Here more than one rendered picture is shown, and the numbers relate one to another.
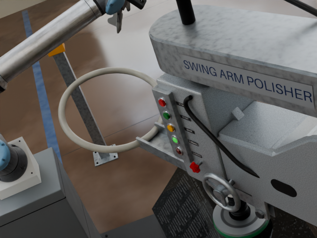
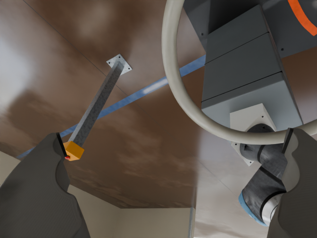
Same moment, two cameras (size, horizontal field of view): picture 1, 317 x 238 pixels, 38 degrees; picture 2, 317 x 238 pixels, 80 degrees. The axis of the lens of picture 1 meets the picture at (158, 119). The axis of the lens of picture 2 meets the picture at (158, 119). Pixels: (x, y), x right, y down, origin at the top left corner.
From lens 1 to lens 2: 1.95 m
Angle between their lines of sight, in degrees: 38
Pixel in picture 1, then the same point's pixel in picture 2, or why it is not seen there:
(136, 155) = (112, 38)
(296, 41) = not seen: outside the picture
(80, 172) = (139, 78)
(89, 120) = (107, 88)
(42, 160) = (222, 111)
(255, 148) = not seen: outside the picture
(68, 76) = (88, 123)
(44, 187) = (273, 97)
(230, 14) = not seen: outside the picture
